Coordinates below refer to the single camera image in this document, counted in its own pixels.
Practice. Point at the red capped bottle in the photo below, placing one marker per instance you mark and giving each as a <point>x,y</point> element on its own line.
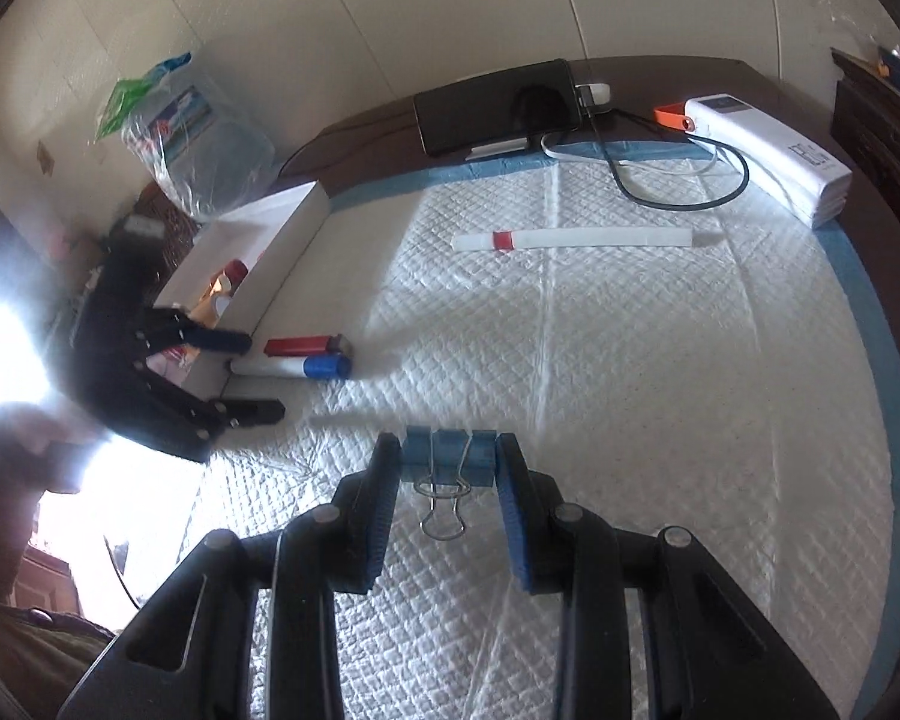
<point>234,270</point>

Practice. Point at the white tube red band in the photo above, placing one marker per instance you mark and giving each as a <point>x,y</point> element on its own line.
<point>585,238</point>

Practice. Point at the carved dark wooden furniture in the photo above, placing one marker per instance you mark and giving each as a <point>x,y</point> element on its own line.
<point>885,157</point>

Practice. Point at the person's olive clothing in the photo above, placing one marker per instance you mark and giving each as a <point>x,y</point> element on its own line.
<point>30,660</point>

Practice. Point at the red lighter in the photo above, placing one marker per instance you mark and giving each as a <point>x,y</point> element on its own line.
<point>300,346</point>

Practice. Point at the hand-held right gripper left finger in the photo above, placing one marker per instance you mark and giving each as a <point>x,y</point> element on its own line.
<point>382,510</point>

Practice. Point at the person's left hand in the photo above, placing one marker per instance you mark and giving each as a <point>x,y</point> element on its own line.
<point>22,431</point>

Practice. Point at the white marker blue cap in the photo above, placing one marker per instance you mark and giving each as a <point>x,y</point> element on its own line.
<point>285,367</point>

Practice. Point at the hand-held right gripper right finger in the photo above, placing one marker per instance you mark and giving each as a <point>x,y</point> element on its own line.
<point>514,514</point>

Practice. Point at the black phone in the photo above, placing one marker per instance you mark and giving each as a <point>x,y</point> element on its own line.
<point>480,109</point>

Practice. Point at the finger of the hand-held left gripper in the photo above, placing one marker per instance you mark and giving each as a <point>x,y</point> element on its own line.
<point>255,412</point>
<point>225,341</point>

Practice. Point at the white quilted pad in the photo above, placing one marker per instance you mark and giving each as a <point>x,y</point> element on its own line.
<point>645,390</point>

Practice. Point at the white charger plug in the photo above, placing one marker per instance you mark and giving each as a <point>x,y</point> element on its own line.
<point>594,94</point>

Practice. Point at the white cardboard box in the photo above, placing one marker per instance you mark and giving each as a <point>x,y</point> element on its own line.
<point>285,255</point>

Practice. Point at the clear plastic bag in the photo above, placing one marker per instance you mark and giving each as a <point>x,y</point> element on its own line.
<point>210,157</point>

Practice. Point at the blue binder clip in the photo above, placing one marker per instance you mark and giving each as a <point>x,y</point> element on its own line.
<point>450,457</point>

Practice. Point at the white power bank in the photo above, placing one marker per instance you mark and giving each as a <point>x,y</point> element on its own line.
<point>765,150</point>

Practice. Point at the person's left forearm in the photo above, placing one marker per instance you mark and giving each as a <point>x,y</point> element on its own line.
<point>0,540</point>

